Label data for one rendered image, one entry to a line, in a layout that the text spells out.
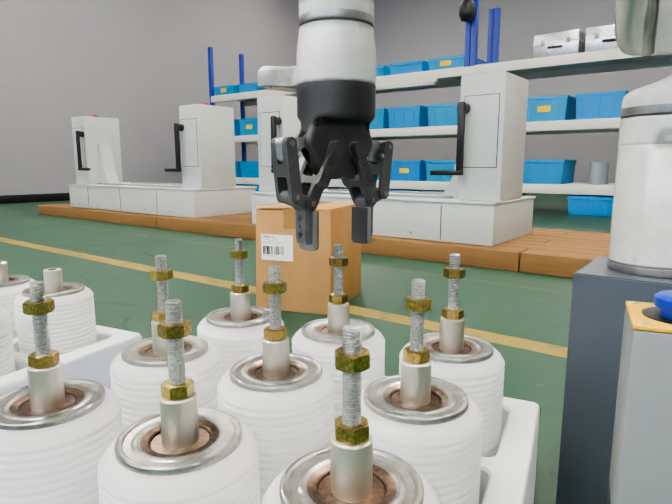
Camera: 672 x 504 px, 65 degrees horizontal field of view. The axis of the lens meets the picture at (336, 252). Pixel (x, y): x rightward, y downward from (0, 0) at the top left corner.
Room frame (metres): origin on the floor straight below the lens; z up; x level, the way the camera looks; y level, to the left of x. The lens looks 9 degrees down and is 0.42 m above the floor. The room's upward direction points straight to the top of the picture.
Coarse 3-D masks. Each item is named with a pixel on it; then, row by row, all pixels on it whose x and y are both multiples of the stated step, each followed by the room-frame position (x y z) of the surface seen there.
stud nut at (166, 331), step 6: (162, 324) 0.30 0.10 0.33; (168, 324) 0.30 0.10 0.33; (174, 324) 0.30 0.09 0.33; (180, 324) 0.30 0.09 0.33; (186, 324) 0.30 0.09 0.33; (162, 330) 0.29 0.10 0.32; (168, 330) 0.29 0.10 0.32; (174, 330) 0.29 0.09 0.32; (180, 330) 0.29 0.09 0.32; (186, 330) 0.30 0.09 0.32; (162, 336) 0.29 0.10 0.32; (168, 336) 0.29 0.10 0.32; (174, 336) 0.29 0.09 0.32; (180, 336) 0.29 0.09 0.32; (186, 336) 0.30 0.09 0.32
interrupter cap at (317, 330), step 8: (320, 320) 0.54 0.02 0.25; (352, 320) 0.55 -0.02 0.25; (360, 320) 0.54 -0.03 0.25; (304, 328) 0.51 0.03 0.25; (312, 328) 0.52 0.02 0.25; (320, 328) 0.52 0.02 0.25; (368, 328) 0.52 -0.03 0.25; (304, 336) 0.50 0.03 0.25; (312, 336) 0.49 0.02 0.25; (320, 336) 0.49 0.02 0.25; (328, 336) 0.49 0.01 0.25; (336, 336) 0.49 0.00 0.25; (368, 336) 0.49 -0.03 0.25
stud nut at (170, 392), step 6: (186, 378) 0.31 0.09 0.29; (162, 384) 0.30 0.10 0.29; (168, 384) 0.30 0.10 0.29; (186, 384) 0.30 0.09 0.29; (192, 384) 0.30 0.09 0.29; (162, 390) 0.30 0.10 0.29; (168, 390) 0.29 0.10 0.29; (174, 390) 0.29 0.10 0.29; (180, 390) 0.29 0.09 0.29; (186, 390) 0.30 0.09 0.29; (192, 390) 0.30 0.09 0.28; (162, 396) 0.30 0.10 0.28; (168, 396) 0.29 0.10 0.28; (174, 396) 0.29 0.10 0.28; (180, 396) 0.29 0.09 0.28; (186, 396) 0.29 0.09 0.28
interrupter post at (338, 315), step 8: (328, 304) 0.51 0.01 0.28; (344, 304) 0.51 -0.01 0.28; (328, 312) 0.51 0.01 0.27; (336, 312) 0.51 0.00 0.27; (344, 312) 0.51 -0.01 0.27; (328, 320) 0.51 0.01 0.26; (336, 320) 0.51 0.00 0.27; (344, 320) 0.51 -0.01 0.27; (328, 328) 0.51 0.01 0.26; (336, 328) 0.51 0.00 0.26
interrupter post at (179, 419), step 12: (192, 396) 0.30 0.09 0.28; (168, 408) 0.29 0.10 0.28; (180, 408) 0.29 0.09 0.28; (192, 408) 0.30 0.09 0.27; (168, 420) 0.29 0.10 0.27; (180, 420) 0.29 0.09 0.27; (192, 420) 0.30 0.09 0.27; (168, 432) 0.29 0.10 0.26; (180, 432) 0.29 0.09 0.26; (192, 432) 0.30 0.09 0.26; (168, 444) 0.29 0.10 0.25; (180, 444) 0.29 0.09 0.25; (192, 444) 0.30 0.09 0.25
